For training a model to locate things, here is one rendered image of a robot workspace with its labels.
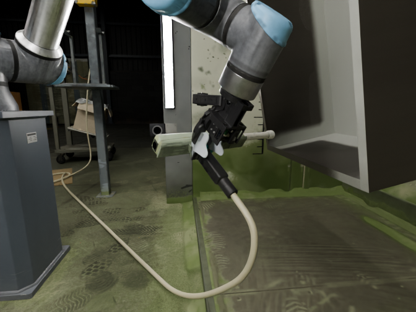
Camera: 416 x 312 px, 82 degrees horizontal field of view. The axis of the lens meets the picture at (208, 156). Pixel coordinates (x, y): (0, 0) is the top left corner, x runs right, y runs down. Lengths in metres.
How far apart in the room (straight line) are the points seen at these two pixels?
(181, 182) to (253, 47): 1.28
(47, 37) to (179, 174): 1.02
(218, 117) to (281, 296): 0.64
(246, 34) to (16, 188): 0.86
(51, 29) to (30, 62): 0.15
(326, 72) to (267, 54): 0.81
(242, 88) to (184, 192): 1.26
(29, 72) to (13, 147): 0.30
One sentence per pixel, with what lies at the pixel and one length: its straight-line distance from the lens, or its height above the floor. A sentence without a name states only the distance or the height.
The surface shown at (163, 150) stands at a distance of 0.60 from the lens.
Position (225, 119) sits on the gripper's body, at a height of 0.63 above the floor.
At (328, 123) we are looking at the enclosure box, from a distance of 1.30.
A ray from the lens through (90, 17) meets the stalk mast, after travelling 1.97.
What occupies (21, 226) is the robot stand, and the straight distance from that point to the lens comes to 1.07.
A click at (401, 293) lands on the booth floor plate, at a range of 1.13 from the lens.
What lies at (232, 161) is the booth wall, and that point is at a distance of 1.66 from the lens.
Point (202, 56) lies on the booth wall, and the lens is 1.63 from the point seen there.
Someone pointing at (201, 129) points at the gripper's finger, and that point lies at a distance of 0.59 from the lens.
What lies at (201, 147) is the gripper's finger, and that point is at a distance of 0.61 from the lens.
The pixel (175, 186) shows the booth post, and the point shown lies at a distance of 1.67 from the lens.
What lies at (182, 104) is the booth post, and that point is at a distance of 1.59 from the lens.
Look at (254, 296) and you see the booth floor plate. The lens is 0.93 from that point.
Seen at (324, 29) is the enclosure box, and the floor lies 0.99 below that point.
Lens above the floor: 0.65
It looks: 11 degrees down
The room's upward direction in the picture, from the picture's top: straight up
